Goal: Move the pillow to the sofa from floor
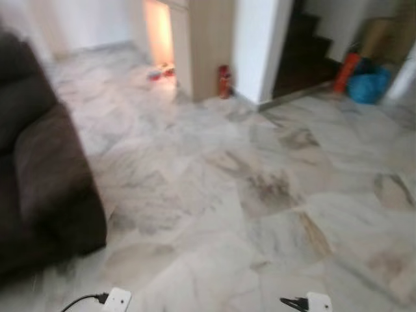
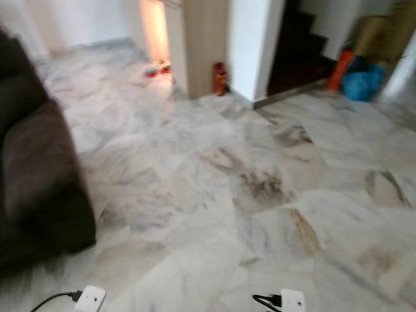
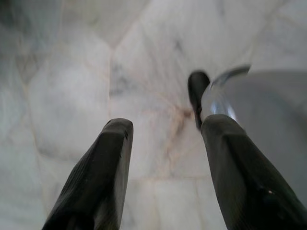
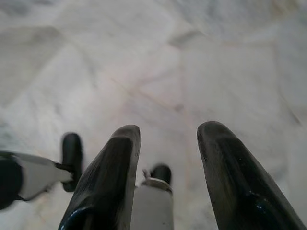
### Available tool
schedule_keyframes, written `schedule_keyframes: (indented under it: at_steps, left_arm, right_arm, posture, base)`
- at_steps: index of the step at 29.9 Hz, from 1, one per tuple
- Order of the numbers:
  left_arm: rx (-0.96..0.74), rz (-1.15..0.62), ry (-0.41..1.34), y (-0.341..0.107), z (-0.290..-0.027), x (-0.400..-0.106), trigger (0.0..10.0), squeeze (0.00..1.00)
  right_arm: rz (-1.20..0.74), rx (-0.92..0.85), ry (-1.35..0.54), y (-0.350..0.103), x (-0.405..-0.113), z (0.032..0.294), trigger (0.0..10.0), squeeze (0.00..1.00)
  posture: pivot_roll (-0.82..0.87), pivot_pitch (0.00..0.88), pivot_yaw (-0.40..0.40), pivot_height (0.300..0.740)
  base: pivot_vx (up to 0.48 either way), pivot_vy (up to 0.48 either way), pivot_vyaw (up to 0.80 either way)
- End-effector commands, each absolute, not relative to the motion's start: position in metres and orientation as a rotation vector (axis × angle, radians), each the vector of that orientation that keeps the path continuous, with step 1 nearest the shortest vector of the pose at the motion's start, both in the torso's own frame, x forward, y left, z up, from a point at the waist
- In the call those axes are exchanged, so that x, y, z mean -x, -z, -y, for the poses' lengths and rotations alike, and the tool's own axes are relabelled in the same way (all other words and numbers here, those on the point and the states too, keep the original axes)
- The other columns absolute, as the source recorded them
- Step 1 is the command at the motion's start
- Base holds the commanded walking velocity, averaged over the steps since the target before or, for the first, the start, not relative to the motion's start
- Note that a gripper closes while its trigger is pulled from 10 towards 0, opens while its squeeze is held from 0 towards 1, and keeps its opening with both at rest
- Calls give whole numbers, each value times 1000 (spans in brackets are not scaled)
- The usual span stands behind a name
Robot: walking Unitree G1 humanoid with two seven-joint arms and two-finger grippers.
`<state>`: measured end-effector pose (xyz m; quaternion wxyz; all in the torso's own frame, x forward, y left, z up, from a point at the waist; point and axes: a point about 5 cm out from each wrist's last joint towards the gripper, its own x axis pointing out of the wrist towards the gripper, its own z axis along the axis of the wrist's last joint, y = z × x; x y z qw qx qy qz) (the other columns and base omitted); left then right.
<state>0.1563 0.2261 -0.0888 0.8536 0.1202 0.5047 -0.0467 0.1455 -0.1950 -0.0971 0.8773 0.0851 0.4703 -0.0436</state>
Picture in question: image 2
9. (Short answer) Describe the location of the dark brown two-seat sofa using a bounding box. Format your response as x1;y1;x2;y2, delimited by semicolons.
0;32;98;275

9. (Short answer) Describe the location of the red fire extinguisher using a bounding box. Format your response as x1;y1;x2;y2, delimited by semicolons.
213;62;228;97

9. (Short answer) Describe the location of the dark staircase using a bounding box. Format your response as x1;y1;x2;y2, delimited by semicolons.
266;0;337;97

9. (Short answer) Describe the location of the orange upright canister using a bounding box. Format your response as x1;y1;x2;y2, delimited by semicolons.
328;51;355;92

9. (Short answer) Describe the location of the blue plastic bag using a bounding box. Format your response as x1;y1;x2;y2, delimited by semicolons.
341;57;385;101

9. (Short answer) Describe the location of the plain brown cardboard box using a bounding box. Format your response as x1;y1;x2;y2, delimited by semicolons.
354;16;391;59

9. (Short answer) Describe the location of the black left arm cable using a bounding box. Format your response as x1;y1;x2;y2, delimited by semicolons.
29;291;83;312

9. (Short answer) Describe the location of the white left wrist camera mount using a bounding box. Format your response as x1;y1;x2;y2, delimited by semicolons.
75;285;107;312

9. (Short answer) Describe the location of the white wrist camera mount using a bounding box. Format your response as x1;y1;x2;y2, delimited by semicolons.
279;289;306;312
75;285;107;312

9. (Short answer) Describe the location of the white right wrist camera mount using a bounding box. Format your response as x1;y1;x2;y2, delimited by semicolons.
279;289;306;312

